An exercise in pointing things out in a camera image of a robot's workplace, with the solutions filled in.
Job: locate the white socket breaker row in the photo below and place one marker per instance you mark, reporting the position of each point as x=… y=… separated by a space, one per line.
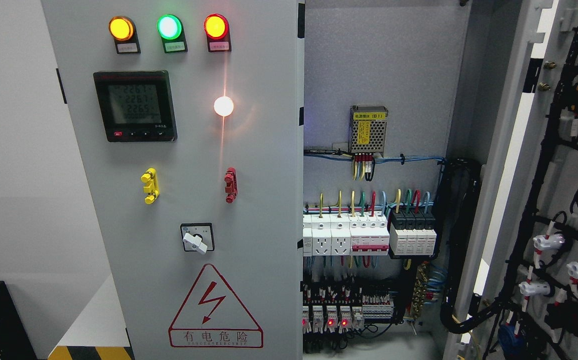
x=345 y=235

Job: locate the grey cabinet door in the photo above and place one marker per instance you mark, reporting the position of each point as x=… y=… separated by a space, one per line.
x=236 y=104
x=515 y=292

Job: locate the perforated metal power supply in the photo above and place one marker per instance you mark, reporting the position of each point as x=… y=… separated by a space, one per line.
x=368 y=124

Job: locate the red electric hazard sticker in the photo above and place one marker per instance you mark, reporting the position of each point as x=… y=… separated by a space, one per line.
x=212 y=315

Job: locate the yellow indicator lamp left door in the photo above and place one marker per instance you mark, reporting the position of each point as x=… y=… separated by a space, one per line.
x=121 y=28

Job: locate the green indicator lamp left door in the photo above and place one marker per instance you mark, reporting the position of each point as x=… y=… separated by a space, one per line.
x=169 y=27

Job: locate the yellow test terminal block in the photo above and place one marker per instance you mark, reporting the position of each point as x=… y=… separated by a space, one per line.
x=150 y=185

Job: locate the red indicator lamp left door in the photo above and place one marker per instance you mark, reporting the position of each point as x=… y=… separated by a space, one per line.
x=216 y=26

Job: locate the black surge protector block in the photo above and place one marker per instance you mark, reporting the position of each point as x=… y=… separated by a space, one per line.
x=412 y=235

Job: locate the black digital power meter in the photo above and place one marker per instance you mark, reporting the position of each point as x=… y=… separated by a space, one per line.
x=136 y=106

